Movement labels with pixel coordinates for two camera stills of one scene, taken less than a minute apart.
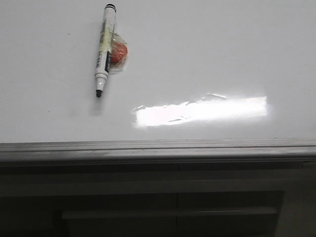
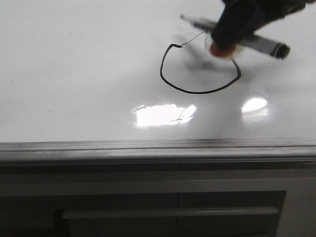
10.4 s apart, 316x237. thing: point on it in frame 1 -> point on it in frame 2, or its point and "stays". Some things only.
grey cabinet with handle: (259, 198) stays
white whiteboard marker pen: (105, 45) -> (268, 47)
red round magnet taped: (119, 51) -> (222, 51)
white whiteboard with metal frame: (203, 80) stays
